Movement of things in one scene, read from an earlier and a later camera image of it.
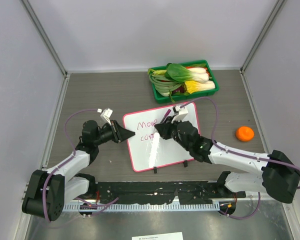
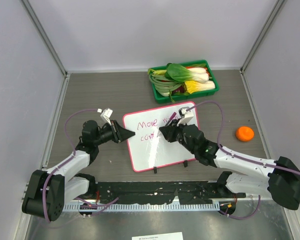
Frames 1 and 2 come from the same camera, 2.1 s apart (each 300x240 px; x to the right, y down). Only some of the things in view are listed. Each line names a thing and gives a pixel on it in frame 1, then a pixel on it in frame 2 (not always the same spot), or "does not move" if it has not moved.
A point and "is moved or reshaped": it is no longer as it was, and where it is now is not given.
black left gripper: x=119 y=133 does not move
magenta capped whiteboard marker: x=166 y=114 is moved or reshaped
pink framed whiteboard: x=147 y=150 does not move
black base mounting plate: x=186 y=192 does not move
